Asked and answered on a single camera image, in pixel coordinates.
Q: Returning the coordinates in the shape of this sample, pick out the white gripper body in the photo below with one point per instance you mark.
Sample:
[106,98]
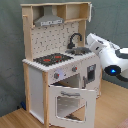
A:
[96,43]

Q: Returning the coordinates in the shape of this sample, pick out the white oven door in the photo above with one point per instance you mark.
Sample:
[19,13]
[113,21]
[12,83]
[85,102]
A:
[66,100]

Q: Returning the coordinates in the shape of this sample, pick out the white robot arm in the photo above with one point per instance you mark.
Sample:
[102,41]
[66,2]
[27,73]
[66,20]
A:
[114,60]

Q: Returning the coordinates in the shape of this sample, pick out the wooden toy kitchen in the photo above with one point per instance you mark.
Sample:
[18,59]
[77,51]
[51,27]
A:
[46,40]

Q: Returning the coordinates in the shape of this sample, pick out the grey toy sink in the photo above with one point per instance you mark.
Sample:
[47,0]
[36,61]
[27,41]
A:
[78,51]

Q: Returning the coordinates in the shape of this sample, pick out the grey toy ice dispenser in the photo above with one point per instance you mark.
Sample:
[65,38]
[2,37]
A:
[91,72]

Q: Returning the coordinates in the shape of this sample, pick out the white cupboard door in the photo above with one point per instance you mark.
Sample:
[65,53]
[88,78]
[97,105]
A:
[93,84]

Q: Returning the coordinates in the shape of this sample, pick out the black toy faucet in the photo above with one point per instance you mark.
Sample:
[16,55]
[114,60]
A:
[72,40]

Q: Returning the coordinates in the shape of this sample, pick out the red right stove knob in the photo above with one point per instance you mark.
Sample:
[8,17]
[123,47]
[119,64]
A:
[74,68]

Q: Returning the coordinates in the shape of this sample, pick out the red stove knob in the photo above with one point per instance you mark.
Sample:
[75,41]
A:
[74,68]
[56,75]

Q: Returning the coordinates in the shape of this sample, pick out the red left stove knob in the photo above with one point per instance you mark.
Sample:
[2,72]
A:
[56,75]

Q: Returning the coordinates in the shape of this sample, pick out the black toy stovetop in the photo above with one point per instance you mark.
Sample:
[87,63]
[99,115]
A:
[52,59]

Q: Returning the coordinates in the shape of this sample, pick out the grey range hood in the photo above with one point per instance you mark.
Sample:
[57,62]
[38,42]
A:
[48,18]

